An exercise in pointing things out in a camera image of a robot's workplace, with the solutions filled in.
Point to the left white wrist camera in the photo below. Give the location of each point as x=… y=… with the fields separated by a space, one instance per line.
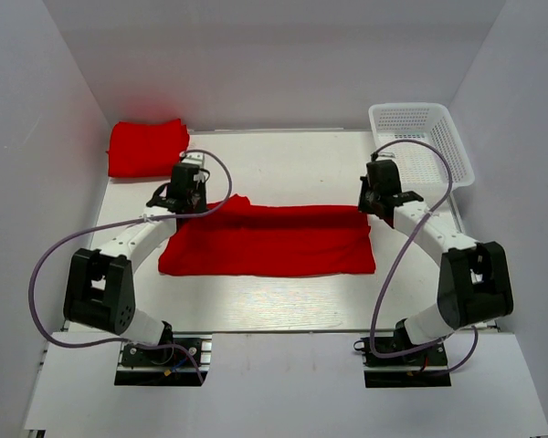
x=197 y=159

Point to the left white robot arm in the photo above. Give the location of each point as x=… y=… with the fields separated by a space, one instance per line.
x=100 y=290

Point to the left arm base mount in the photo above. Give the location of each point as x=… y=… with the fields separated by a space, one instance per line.
x=167 y=367

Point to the folded red t-shirt stack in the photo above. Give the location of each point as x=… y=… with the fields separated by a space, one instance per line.
x=139 y=150

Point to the white plastic basket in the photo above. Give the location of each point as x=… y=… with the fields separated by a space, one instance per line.
x=426 y=146

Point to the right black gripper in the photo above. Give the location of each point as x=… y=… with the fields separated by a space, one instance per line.
x=363 y=205

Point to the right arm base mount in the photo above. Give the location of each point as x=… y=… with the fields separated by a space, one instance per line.
x=425 y=369

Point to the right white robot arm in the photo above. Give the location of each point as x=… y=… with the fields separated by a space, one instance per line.
x=473 y=284

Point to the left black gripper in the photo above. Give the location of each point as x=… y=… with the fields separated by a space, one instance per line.
x=203 y=204

